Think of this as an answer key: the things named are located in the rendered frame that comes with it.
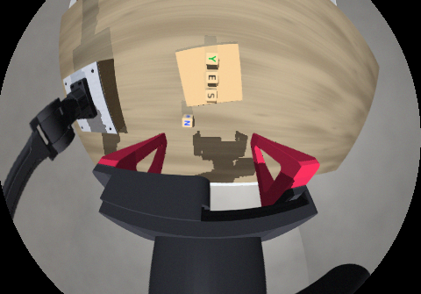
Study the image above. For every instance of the beige flat mat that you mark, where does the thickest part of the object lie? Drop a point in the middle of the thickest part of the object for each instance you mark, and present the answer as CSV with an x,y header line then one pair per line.
x,y
192,68

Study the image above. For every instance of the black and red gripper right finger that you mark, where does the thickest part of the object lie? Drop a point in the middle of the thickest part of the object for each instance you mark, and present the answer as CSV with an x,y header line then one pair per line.
x,y
297,168

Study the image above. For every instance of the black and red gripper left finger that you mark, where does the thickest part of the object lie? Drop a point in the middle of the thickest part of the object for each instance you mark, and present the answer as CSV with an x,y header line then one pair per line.
x,y
129,157

